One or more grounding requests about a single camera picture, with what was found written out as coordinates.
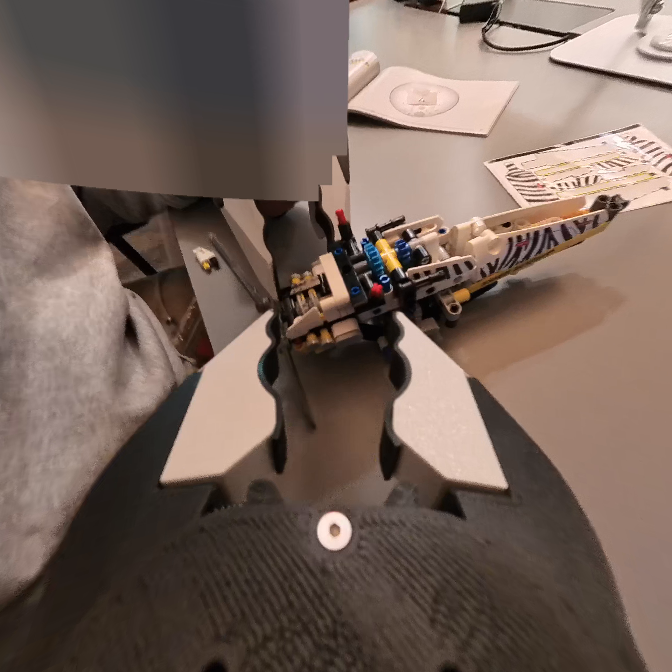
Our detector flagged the white instruction booklet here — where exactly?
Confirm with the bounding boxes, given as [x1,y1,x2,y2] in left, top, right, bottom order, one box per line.
[348,50,520,138]

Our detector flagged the black power adapter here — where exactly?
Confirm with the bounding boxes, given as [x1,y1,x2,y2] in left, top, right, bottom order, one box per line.
[459,1,506,23]

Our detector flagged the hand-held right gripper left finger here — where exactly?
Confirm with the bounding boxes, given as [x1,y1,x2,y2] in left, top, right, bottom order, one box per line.
[159,309,288,504]

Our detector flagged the white flat stand base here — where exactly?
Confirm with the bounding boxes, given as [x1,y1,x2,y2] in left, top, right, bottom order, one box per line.
[549,0,672,87]

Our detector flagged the zebra-print sticker sheet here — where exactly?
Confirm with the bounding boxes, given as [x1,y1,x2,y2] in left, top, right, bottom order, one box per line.
[484,123,672,208]

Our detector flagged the zebra-striped lego helicopter model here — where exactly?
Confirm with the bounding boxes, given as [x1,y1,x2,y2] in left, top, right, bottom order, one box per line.
[209,195,631,428]

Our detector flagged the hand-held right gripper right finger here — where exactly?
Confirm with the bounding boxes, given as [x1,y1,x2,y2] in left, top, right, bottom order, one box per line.
[379,314,510,507]

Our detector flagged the white round puck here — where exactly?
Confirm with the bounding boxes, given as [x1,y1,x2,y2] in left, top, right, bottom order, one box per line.
[637,30,672,57]

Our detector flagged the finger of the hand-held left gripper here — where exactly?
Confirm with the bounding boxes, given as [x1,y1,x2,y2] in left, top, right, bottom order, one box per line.
[309,156,351,250]
[220,198,278,297]

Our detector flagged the person's grey hoodie torso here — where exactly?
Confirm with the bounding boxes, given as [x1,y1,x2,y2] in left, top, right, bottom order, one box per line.
[0,178,203,604]

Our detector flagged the black cable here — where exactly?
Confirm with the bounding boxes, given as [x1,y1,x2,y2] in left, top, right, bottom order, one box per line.
[480,10,583,53]

